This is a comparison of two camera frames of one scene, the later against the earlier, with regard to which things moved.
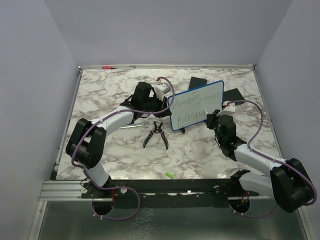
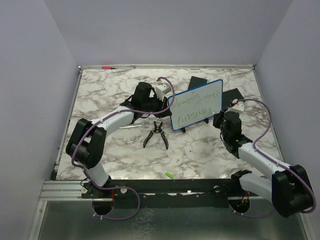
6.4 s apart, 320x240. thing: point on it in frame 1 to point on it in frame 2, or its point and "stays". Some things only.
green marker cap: (169, 174) stays
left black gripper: (162, 104) stays
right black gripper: (210, 123) to (217, 118)
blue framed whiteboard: (192, 106) stays
